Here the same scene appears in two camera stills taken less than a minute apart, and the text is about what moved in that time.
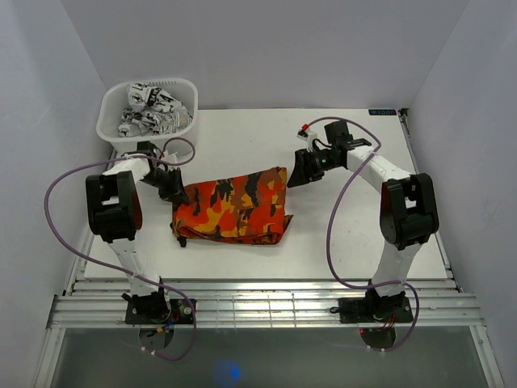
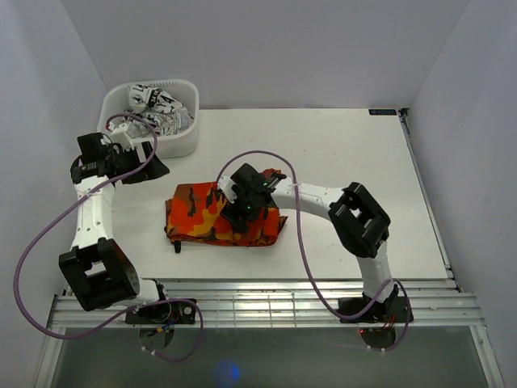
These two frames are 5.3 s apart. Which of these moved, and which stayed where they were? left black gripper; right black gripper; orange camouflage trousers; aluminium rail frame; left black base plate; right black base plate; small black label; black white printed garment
Moved: right black gripper; orange camouflage trousers; left black gripper
Stayed: right black base plate; aluminium rail frame; left black base plate; small black label; black white printed garment
